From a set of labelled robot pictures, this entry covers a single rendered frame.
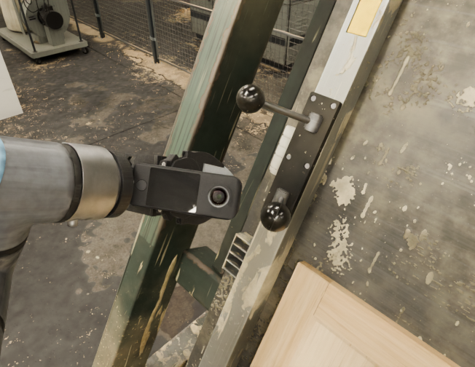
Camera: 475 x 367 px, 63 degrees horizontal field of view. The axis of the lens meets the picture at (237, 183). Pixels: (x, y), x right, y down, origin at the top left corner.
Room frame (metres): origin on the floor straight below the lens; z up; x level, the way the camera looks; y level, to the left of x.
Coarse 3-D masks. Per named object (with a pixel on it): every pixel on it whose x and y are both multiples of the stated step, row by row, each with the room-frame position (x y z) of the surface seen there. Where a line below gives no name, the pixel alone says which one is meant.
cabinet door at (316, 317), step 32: (288, 288) 0.38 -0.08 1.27; (320, 288) 0.36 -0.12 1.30; (288, 320) 0.35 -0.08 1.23; (320, 320) 0.33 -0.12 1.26; (352, 320) 0.31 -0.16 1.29; (384, 320) 0.30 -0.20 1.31; (256, 352) 0.34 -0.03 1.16; (288, 352) 0.32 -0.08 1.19; (320, 352) 0.30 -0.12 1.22; (352, 352) 0.29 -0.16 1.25; (384, 352) 0.27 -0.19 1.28; (416, 352) 0.26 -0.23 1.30
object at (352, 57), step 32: (384, 0) 0.55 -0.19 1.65; (384, 32) 0.55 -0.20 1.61; (352, 64) 0.52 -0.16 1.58; (352, 96) 0.51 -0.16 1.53; (320, 160) 0.47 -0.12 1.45; (256, 256) 0.42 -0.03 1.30; (256, 288) 0.39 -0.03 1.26; (224, 320) 0.38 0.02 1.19; (256, 320) 0.38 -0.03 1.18; (224, 352) 0.35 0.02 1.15
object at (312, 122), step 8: (240, 88) 0.48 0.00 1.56; (248, 88) 0.47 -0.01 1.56; (256, 88) 0.47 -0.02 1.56; (240, 96) 0.46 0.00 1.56; (248, 96) 0.46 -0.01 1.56; (256, 96) 0.46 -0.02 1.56; (240, 104) 0.46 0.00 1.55; (248, 104) 0.46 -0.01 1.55; (256, 104) 0.46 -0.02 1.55; (264, 104) 0.47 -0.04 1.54; (272, 104) 0.48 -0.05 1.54; (248, 112) 0.46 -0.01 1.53; (280, 112) 0.48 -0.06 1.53; (288, 112) 0.48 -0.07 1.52; (296, 112) 0.49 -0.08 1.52; (312, 112) 0.50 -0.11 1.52; (304, 120) 0.48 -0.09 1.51; (312, 120) 0.49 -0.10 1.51; (320, 120) 0.49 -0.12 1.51; (312, 128) 0.48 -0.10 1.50
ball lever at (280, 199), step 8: (280, 192) 0.45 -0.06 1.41; (288, 192) 0.45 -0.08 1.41; (272, 200) 0.45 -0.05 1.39; (280, 200) 0.42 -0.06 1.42; (264, 208) 0.36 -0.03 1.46; (272, 208) 0.35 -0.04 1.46; (280, 208) 0.35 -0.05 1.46; (264, 216) 0.35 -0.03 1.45; (272, 216) 0.35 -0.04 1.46; (280, 216) 0.34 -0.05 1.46; (288, 216) 0.35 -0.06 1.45; (264, 224) 0.35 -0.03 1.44; (272, 224) 0.34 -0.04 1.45; (280, 224) 0.34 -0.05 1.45
